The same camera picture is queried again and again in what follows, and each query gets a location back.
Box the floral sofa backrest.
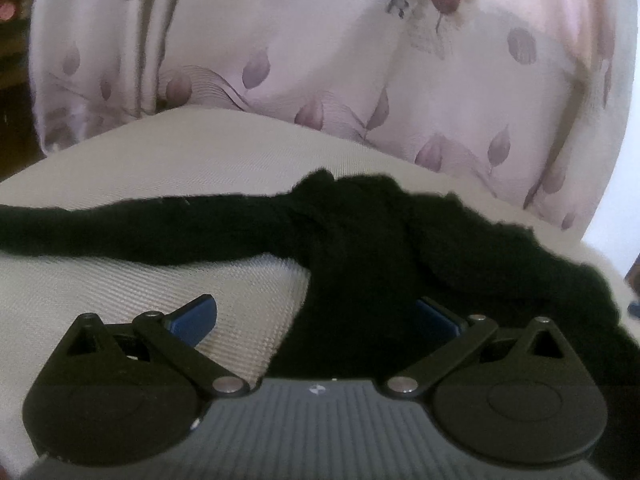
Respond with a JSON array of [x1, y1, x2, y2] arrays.
[[27, 0, 633, 246]]

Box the dark wooden furniture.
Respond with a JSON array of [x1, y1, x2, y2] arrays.
[[0, 0, 38, 181]]

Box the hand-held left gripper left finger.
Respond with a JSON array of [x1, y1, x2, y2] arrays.
[[65, 294, 251, 398]]

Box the black knit garment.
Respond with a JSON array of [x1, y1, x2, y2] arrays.
[[0, 170, 640, 378]]

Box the beige sofa seat cushion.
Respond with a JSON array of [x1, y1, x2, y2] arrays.
[[0, 107, 640, 476]]

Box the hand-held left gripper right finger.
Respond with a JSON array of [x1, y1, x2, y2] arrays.
[[384, 296, 569, 401]]

